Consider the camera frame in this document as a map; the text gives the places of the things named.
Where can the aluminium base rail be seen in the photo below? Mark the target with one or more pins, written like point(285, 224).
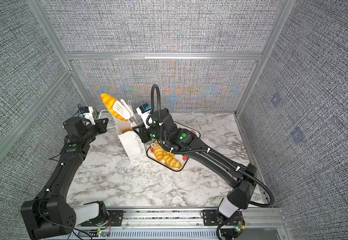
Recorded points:
point(183, 224)

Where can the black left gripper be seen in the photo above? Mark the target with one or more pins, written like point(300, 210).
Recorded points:
point(103, 128)

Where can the small fake croissant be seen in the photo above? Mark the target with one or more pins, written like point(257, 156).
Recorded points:
point(170, 154)
point(109, 102)

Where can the white paper gift bag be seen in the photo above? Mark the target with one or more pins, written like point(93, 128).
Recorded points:
point(130, 140)

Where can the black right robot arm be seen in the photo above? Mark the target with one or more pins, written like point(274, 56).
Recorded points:
point(158, 126)

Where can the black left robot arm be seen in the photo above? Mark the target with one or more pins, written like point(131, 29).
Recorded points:
point(49, 215)

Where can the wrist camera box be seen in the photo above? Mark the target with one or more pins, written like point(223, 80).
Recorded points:
point(144, 111)
point(87, 113)

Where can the strawberry print rectangular tray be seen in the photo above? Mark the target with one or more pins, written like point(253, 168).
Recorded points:
point(182, 159)

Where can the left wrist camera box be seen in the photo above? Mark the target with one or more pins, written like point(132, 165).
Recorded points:
point(87, 113)

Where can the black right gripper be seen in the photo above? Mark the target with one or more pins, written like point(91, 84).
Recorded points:
point(144, 133)

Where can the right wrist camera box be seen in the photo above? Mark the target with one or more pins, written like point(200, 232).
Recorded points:
point(144, 111)

